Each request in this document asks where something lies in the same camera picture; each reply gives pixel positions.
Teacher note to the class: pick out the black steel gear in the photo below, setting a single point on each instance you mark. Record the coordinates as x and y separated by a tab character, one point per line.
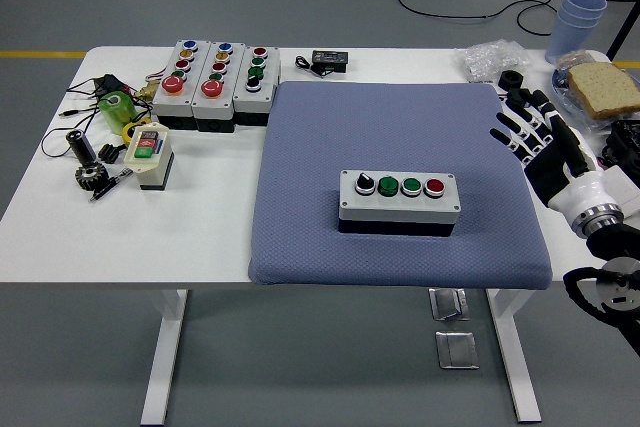
91	177

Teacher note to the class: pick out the yellow tape roll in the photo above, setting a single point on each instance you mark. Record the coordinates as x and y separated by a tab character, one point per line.
127	132

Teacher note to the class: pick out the clear bag of plastic parts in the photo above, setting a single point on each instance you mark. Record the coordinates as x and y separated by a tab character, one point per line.
492	58

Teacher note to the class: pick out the bread slice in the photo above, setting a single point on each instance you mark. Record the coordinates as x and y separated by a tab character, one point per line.
605	89

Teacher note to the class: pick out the black power adapter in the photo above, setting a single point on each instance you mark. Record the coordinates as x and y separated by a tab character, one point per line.
111	84

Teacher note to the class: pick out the black metal cylinder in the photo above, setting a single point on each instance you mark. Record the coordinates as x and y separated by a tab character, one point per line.
82	147

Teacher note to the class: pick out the black servo motor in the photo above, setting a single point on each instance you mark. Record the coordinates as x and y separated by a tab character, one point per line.
520	95

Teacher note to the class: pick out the closed metal floor socket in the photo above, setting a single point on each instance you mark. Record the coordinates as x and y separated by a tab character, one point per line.
456	349

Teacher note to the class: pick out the stacked pale blue cups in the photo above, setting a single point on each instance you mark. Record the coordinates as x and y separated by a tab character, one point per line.
575	22

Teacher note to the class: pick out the white table leg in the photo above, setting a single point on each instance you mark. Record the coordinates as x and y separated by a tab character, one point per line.
167	347
515	357

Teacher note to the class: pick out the small white switch box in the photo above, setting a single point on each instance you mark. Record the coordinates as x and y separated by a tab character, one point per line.
150	172

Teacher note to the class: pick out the wrapped brown bread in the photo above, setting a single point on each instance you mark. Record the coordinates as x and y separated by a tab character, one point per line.
580	59

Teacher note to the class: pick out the grey control box black selector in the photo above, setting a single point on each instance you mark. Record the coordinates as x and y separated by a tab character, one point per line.
245	99

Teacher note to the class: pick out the black digital meter module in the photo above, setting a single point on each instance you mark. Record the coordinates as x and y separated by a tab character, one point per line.
330	59

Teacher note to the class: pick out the white paper sheet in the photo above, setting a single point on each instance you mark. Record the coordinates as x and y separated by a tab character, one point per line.
487	89

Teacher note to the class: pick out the brass fitting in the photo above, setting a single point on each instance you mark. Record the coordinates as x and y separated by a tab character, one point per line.
146	91

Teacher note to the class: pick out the small black toothed part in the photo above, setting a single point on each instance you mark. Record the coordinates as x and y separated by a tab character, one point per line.
110	153

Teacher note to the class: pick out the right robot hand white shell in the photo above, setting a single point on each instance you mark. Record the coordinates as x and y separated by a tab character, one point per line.
555	172

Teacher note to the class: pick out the black pen tool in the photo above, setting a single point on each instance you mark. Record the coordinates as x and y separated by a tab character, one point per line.
107	189

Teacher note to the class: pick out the grey four-button control box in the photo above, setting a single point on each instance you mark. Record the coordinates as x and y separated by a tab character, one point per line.
395	208

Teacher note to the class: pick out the grey five-button emergency stop box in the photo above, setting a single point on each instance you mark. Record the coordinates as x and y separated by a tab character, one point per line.
202	106
162	103

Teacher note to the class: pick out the open metal floor socket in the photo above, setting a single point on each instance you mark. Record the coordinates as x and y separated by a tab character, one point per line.
447	304

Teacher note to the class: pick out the blue-grey padded mat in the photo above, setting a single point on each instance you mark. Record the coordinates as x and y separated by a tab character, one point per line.
310	147

